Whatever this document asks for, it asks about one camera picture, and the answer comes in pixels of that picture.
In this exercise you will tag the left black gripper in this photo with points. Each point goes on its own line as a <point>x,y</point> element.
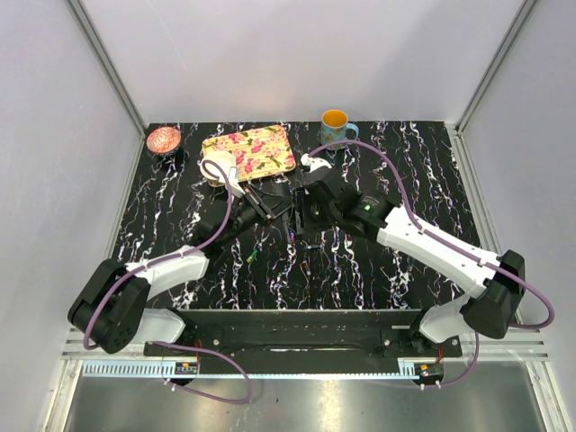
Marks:
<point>258,204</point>

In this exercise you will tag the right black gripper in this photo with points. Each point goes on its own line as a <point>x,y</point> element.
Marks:
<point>302,199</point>

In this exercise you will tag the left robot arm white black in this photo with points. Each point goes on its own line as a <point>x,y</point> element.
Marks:
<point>111,310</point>

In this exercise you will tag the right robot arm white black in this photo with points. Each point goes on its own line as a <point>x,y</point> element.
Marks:
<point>490,283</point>

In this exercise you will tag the floral rectangular tray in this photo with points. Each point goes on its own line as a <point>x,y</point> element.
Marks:
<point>258,152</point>

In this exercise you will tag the green yellow battery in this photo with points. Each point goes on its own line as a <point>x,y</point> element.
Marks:
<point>252,256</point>

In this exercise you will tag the small white bowl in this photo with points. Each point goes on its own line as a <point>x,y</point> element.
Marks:
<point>215,166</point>

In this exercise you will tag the blue mug orange inside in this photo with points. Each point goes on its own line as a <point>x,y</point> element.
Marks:
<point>335,127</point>

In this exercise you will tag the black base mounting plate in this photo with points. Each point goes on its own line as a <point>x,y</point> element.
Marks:
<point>384,333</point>

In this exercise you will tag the red patterned bowl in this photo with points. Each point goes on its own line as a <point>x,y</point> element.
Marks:
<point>164,140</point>

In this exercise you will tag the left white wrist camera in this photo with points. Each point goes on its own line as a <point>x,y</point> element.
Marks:
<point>234,181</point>

